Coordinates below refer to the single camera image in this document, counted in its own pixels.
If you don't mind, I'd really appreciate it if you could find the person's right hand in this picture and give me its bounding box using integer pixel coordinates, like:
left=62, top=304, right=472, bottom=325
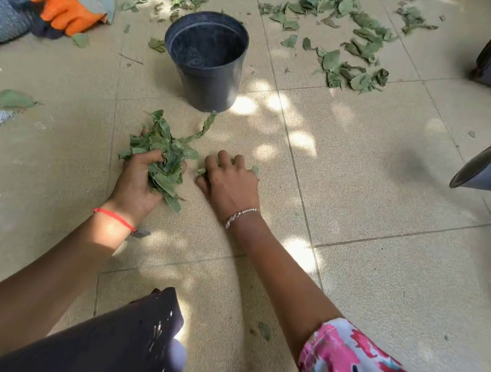
left=189, top=147, right=270, bottom=230

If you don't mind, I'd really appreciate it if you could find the person's left hand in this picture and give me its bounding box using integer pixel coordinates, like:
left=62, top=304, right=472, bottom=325
left=93, top=142, right=189, bottom=237

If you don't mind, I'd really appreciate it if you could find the bunch of green leaves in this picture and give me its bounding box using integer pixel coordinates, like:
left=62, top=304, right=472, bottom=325
left=111, top=99, right=218, bottom=218

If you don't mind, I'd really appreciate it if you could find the person's left forearm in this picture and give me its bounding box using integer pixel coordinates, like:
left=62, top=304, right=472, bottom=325
left=0, top=197, right=140, bottom=372

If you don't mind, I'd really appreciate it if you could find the person's right forearm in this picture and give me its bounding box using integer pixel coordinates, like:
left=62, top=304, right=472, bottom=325
left=209, top=210, right=359, bottom=361

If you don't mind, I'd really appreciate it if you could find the black plastic plant pot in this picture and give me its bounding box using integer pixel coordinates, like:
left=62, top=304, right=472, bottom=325
left=155, top=5, right=254, bottom=118

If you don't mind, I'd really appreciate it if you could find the curled green leaf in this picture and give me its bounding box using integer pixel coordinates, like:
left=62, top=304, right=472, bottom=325
left=147, top=36, right=170, bottom=54

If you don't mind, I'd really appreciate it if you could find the flat green leaf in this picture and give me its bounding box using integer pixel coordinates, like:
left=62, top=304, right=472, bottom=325
left=69, top=31, right=92, bottom=50

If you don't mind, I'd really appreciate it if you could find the large single green leaf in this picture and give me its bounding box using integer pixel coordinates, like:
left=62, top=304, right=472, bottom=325
left=0, top=87, right=43, bottom=118

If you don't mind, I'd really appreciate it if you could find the tiny green leaf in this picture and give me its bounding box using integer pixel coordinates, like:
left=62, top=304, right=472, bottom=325
left=255, top=321, right=274, bottom=342

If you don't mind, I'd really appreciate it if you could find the orange and grey work glove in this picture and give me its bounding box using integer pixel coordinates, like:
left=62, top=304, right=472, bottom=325
left=5, top=0, right=118, bottom=48

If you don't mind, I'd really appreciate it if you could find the wide scatter of green leaves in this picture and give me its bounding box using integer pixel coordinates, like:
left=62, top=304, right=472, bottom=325
left=242, top=0, right=444, bottom=104

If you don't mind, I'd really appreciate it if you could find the person's dark trouser leg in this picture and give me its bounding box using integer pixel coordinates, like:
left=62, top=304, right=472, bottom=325
left=0, top=261, right=198, bottom=372

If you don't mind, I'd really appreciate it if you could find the silver chain bracelet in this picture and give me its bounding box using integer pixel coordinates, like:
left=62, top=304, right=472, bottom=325
left=224, top=204, right=262, bottom=235

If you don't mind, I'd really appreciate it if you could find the red string bracelet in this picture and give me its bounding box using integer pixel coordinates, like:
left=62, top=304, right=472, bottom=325
left=91, top=207, right=139, bottom=233

